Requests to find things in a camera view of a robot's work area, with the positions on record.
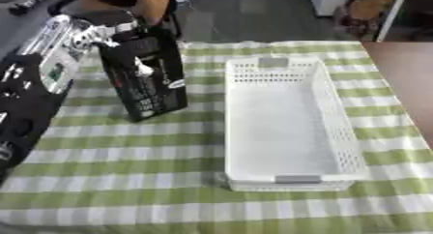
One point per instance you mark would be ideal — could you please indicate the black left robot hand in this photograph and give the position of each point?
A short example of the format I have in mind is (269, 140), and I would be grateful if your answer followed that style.
(121, 23)

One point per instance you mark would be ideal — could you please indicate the white perforated plastic basket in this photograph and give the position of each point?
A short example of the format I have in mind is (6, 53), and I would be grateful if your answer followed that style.
(282, 125)

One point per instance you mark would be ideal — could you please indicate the brown bag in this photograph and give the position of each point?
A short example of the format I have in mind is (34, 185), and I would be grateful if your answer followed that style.
(366, 10)

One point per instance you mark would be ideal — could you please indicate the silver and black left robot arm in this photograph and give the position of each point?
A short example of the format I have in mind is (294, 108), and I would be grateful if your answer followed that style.
(34, 93)

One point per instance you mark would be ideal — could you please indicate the black chair wheel base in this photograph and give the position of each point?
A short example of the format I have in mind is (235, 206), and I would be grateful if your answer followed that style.
(22, 4)

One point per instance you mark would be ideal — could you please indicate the black printed carton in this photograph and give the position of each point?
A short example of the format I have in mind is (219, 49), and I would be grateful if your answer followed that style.
(152, 96)

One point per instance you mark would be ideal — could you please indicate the white slanted board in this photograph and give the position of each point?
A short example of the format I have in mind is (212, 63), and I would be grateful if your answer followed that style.
(393, 12)

